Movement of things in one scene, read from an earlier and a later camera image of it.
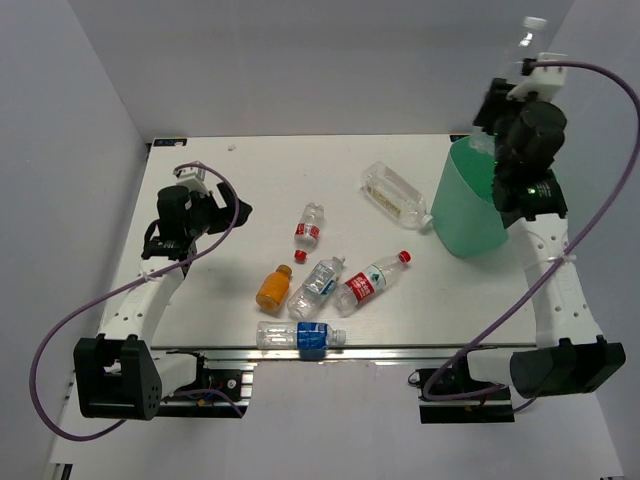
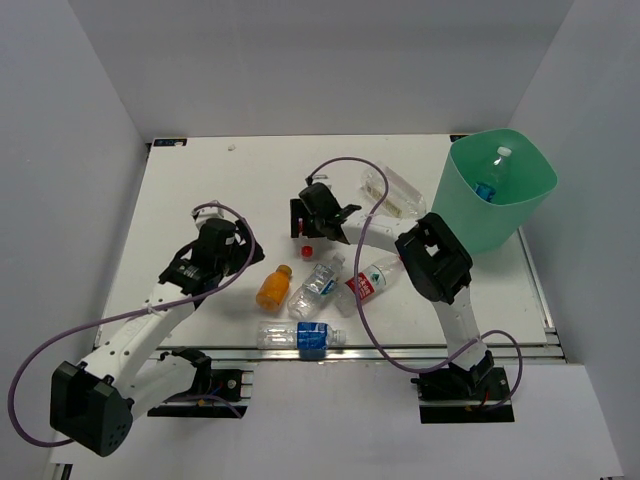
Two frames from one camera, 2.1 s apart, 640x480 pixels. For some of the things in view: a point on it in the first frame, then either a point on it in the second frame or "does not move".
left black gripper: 224,217 to 245,234
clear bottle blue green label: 318,285 does not move
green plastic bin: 466,216 does not move
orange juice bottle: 274,288 does not move
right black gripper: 493,102 to 299,210
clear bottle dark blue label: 306,334 does not move
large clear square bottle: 393,197 does not move
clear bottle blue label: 528,47 to 496,177
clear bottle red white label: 366,283 does not move
